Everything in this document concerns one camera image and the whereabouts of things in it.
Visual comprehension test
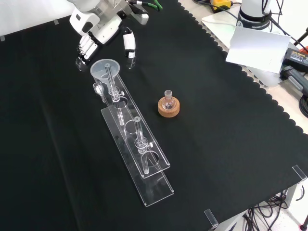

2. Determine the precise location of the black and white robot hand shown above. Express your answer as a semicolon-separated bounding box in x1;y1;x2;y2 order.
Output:
69;7;137;72

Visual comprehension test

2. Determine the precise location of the cork ring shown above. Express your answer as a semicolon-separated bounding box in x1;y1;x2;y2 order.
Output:
157;96;180;118

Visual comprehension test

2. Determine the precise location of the clear acrylic funnel stand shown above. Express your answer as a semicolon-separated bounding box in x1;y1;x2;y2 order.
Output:
92;63;175;207

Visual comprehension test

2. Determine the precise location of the pale board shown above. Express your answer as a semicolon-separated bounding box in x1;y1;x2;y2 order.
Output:
201;9;293;89

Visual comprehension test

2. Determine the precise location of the white paper sheet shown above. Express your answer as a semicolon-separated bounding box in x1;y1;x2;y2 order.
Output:
225;26;291;74

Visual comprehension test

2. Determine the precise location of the green cable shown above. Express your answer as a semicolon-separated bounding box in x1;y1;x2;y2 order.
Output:
134;0;163;12

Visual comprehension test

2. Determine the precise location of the black power adapter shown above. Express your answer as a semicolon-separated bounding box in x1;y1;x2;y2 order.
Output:
283;47;308;73

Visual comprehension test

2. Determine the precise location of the large clear plastic funnel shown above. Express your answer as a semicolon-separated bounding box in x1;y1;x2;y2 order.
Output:
90;58;120;103

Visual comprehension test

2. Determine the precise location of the yellow stop button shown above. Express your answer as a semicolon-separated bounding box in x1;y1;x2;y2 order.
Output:
209;0;233;14

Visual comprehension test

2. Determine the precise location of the black bench cloth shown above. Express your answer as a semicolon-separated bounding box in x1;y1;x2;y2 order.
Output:
0;0;308;231

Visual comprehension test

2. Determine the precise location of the clear acrylic cloth clip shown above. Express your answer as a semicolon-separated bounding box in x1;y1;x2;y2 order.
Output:
204;208;219;228
292;165;308;181

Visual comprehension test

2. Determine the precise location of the black stop button cable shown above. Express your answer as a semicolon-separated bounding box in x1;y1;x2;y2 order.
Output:
213;2;242;22

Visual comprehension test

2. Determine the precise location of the black cable bundle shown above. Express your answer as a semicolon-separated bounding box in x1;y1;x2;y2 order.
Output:
242;190;289;231

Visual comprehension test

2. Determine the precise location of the small round-bottom glass flask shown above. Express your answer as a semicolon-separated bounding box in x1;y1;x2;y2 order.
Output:
161;90;175;110

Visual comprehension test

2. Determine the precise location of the black tripod leg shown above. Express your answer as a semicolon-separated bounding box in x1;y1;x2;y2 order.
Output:
292;26;308;48

